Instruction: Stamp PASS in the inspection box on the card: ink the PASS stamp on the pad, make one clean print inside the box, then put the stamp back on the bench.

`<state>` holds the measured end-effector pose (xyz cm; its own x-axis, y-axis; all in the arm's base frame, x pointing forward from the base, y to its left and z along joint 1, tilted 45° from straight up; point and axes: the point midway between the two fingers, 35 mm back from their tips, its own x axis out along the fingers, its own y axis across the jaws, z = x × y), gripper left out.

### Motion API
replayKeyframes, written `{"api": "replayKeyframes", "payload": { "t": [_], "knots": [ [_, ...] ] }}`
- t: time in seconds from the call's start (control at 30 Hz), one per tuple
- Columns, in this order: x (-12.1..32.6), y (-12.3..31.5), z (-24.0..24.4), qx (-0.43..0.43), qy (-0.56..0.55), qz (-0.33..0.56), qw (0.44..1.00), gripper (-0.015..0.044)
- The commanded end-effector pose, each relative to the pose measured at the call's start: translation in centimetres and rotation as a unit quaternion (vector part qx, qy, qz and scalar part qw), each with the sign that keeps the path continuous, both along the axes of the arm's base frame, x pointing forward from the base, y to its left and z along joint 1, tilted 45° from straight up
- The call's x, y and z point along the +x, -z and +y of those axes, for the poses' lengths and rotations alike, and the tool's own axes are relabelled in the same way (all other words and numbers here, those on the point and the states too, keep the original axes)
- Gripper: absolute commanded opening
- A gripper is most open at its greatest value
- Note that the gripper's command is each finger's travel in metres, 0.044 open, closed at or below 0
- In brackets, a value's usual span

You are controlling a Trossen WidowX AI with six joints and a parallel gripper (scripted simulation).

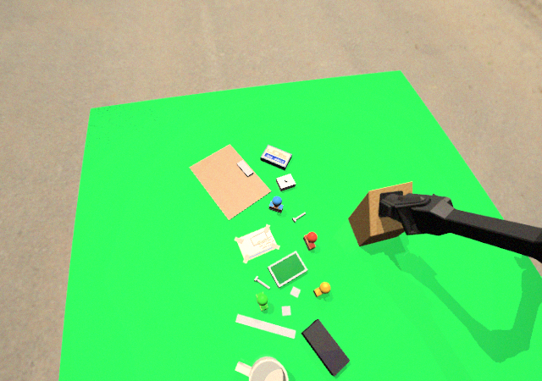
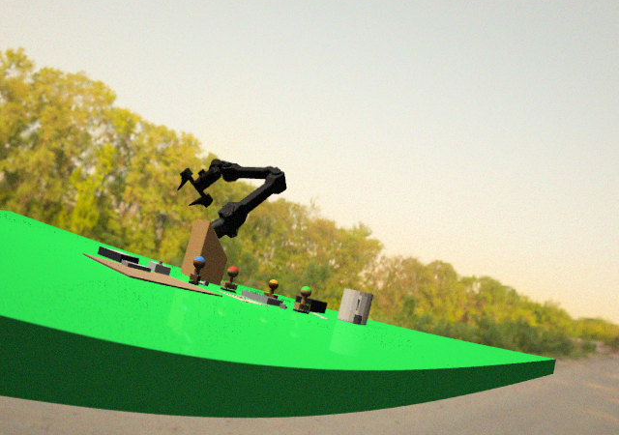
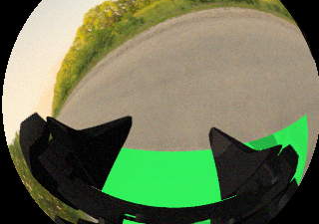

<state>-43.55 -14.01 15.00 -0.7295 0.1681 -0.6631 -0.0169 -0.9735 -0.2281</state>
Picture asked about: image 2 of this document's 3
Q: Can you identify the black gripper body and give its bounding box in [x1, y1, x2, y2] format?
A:
[180, 168, 213, 208]

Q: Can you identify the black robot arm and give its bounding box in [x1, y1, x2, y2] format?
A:
[197, 159, 286, 239]

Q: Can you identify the cream inspection card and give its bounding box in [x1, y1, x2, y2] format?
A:
[216, 290, 265, 305]

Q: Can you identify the beige mug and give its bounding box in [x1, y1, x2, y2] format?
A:
[338, 288, 373, 325]

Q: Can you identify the wooden stamp with green ball handle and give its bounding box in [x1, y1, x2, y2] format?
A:
[293, 286, 311, 314]

